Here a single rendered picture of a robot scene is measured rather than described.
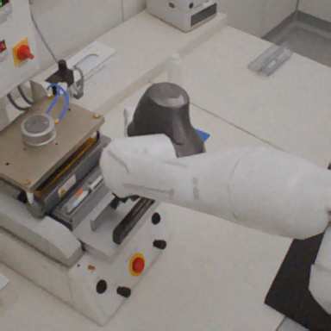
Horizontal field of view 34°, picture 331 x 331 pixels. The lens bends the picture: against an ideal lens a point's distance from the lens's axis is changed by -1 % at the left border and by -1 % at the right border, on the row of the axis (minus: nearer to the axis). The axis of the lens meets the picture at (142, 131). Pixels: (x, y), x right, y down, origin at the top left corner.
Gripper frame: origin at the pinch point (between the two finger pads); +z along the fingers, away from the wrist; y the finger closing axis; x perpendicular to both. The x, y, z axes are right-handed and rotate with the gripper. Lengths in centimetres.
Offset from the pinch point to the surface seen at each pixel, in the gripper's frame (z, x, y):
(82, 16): 36, 72, -62
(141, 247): 19.1, 3.4, 10.2
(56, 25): 34, 60, -64
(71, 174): 1.5, -2.2, -12.0
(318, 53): 104, 229, 18
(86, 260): 11.2, -12.1, 2.5
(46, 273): 19.6, -17.5, -3.6
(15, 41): -11.1, 9.2, -41.3
